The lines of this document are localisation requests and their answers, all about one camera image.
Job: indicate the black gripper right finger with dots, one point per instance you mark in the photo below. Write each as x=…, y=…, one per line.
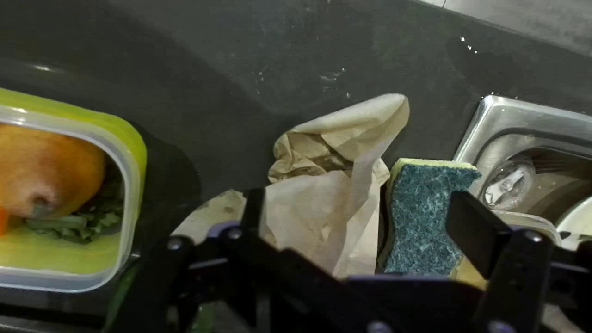
x=518, y=271

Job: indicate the yellow-green plastic food container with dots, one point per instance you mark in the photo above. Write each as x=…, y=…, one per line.
x=61, y=259

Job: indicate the green leafy vegetable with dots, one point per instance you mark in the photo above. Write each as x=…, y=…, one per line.
x=80, y=224

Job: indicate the stainless steel sink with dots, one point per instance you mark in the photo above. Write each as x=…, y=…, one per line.
x=524, y=126

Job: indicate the orange carrot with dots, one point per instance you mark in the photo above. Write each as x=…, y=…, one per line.
x=2, y=221

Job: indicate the tan round vegetable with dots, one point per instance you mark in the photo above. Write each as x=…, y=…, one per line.
x=43, y=167

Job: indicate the green yellow sponge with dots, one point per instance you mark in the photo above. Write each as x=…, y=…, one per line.
x=426, y=215

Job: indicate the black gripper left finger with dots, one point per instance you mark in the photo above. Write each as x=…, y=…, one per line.
x=215, y=278

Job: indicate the brown paper towel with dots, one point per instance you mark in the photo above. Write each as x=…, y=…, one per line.
x=320, y=204

